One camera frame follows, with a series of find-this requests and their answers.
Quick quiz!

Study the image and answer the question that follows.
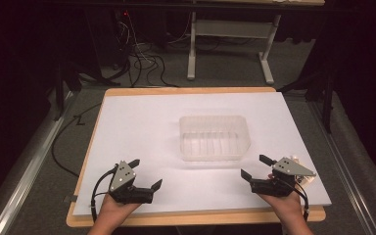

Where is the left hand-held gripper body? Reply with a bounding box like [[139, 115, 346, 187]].
[[108, 160, 154, 205]]

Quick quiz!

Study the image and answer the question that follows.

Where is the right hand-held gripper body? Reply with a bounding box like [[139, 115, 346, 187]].
[[250, 157, 317, 198]]

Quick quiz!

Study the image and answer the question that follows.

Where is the person's left hand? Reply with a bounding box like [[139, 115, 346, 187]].
[[96, 194, 142, 229]]

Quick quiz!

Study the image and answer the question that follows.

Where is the person's right hand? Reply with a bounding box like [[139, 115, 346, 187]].
[[258, 190, 306, 227]]

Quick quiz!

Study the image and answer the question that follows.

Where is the small white crumpled object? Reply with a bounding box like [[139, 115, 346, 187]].
[[289, 155, 308, 186]]

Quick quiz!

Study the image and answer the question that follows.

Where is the white board sheet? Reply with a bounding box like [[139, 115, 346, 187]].
[[72, 91, 333, 217]]

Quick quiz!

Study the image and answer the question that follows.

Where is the clear plastic container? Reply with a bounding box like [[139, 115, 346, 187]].
[[178, 115, 252, 163]]

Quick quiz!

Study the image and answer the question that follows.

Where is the black metal stand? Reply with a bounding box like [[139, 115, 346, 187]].
[[277, 70, 337, 134], [52, 60, 83, 122]]

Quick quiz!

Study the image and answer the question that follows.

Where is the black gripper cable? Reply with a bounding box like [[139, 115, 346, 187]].
[[90, 165, 119, 223], [292, 180, 310, 222]]

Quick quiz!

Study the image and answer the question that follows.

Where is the aluminium floor rail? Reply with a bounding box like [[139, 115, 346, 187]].
[[0, 90, 76, 235], [306, 97, 376, 235]]

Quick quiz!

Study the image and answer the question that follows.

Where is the long black floor cable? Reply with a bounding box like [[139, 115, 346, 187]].
[[51, 102, 103, 179]]

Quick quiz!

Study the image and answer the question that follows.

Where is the tangle of cables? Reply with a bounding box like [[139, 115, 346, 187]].
[[112, 11, 179, 88]]

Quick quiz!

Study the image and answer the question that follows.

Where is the white metal desk frame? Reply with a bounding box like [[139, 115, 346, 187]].
[[186, 11, 283, 86]]

